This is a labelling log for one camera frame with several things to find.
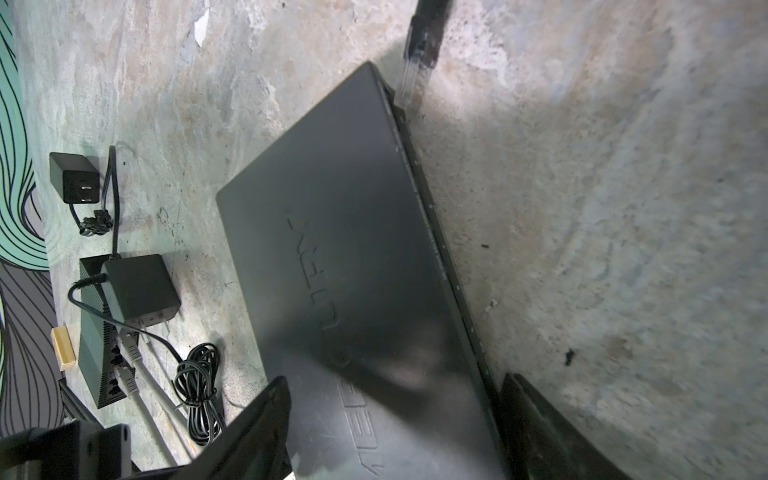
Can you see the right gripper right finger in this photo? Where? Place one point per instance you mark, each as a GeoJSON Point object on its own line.
{"type": "Point", "coordinates": [541, 443]}

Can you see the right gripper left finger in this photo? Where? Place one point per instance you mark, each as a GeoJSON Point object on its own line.
{"type": "Point", "coordinates": [253, 446]}

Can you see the small black ribbed switch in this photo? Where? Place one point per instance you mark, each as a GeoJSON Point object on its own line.
{"type": "Point", "coordinates": [98, 347]}

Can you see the large black network switch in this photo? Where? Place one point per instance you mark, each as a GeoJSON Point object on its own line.
{"type": "Point", "coordinates": [350, 299]}

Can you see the black adapter with cable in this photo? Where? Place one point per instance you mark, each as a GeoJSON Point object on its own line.
{"type": "Point", "coordinates": [138, 292]}

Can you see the small black power adapter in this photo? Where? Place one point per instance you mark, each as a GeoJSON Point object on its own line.
{"type": "Point", "coordinates": [94, 203]}

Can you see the small yellow block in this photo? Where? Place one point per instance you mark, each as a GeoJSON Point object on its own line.
{"type": "Point", "coordinates": [63, 348]}

